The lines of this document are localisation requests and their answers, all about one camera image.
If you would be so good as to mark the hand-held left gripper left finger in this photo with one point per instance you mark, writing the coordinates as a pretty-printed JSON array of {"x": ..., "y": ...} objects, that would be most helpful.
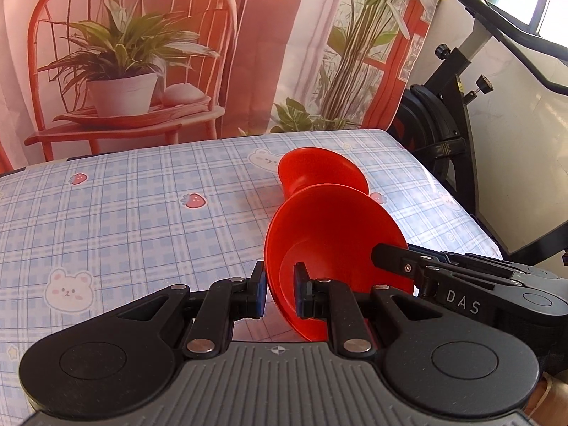
[{"x": 259, "y": 293}]

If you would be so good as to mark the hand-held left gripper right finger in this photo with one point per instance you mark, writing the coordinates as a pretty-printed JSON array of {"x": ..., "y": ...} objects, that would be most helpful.
[{"x": 302, "y": 295}]

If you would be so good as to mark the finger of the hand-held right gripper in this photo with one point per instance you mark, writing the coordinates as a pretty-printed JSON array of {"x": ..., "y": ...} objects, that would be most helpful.
[
  {"x": 399, "y": 259},
  {"x": 479, "y": 265}
]

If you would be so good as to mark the red bowl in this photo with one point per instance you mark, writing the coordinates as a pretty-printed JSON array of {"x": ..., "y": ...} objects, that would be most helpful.
[
  {"x": 319, "y": 168},
  {"x": 328, "y": 222}
]

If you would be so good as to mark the person's right forearm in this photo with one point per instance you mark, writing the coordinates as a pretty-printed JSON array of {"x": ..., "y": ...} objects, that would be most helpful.
[{"x": 554, "y": 404}]

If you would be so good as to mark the black exercise bike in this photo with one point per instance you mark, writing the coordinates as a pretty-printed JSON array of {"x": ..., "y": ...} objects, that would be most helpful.
[{"x": 437, "y": 142}]

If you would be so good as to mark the blue plaid tablecloth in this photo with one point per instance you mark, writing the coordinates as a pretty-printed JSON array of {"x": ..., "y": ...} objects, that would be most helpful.
[{"x": 133, "y": 217}]

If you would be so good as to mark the printed room backdrop cloth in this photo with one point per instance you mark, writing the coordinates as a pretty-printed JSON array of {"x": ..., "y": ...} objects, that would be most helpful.
[{"x": 266, "y": 53}]

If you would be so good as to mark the dark framed window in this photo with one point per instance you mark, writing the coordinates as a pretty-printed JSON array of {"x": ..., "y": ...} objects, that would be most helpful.
[{"x": 552, "y": 4}]

